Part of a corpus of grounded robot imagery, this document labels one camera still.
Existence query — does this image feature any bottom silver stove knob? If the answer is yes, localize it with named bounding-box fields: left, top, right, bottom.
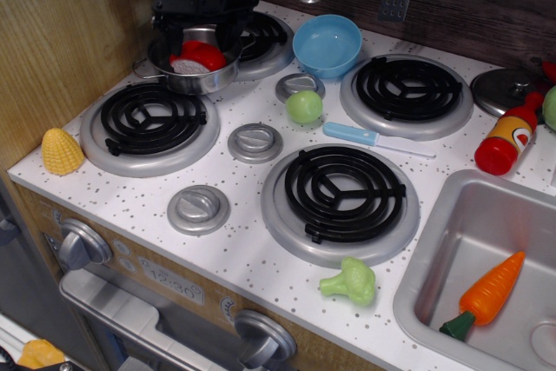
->
left=167, top=185, right=231, bottom=235

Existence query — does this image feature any green toy broccoli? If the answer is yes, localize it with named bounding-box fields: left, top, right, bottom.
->
left=319, top=257, right=375, bottom=307

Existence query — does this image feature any steel sink basin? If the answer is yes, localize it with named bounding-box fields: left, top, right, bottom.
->
left=394, top=170, right=555, bottom=370

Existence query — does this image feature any front left black burner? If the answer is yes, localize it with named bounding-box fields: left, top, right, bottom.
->
left=80, top=83, right=220, bottom=178

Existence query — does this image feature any red toy ketchup bottle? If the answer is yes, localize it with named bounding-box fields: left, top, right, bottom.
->
left=474, top=92, right=544, bottom=176

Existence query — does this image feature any back right black burner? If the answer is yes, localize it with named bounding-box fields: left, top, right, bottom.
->
left=340, top=54, right=473, bottom=142

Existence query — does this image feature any steel pot lid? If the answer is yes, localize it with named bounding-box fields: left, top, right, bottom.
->
left=471, top=69, right=548, bottom=117

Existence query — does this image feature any small steel pan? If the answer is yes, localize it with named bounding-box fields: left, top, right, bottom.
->
left=132, top=35, right=243, bottom=95

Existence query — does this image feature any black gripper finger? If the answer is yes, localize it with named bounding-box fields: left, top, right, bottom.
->
left=161, top=27, right=185, bottom=72
left=215, top=12, right=252, bottom=58

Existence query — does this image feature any blue handled toy knife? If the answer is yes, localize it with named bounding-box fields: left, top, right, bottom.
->
left=322, top=122, right=436, bottom=158

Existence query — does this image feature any middle silver stove knob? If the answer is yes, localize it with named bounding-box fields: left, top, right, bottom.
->
left=228, top=123, right=283, bottom=164

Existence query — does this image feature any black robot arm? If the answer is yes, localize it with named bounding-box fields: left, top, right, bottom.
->
left=152, top=0, right=259, bottom=55

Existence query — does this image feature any yellow object bottom left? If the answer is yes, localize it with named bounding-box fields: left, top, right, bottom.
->
left=17, top=339, right=66, bottom=370

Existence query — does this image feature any green toy vegetable at edge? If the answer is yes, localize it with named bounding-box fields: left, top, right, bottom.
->
left=542, top=86, right=556, bottom=131

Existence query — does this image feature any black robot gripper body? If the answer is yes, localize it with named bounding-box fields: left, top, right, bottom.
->
left=151, top=0, right=259, bottom=35

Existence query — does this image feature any front right black burner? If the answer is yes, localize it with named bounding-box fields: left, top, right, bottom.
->
left=261, top=144, right=420, bottom=268

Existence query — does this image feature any top silver stove knob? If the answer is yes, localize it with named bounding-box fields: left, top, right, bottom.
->
left=275, top=73, right=326, bottom=103

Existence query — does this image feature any left oven front knob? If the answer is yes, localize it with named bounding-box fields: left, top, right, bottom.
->
left=59, top=218, right=113, bottom=270

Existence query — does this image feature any oven knob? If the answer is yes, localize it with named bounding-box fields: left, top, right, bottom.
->
left=59, top=218, right=113, bottom=270
left=235, top=309, right=297, bottom=370

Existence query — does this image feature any back left black burner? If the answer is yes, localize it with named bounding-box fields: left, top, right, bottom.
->
left=235, top=12, right=295, bottom=82

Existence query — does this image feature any orange toy carrot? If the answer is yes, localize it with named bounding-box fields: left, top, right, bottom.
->
left=439, top=251, right=526, bottom=341

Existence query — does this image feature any black burner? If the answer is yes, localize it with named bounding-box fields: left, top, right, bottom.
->
left=340, top=54, right=473, bottom=142
left=80, top=83, right=220, bottom=178
left=235, top=12, right=295, bottom=82
left=261, top=144, right=420, bottom=268

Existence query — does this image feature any green toy apple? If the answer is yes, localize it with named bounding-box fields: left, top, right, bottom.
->
left=286, top=90, right=323, bottom=124

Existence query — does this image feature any yellow toy corn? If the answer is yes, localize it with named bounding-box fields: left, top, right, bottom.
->
left=42, top=128, right=85, bottom=176

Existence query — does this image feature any blue plastic bowl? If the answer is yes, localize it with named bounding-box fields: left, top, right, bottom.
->
left=293, top=15, right=362, bottom=79

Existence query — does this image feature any silver stove knob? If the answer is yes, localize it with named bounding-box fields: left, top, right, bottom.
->
left=275, top=73, right=326, bottom=103
left=167, top=185, right=231, bottom=235
left=228, top=123, right=283, bottom=164

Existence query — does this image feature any silver oven door handle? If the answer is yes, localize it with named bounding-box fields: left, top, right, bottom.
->
left=59, top=269, right=242, bottom=370

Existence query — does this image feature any right oven front knob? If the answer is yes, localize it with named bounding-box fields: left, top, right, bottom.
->
left=235, top=309, right=297, bottom=370

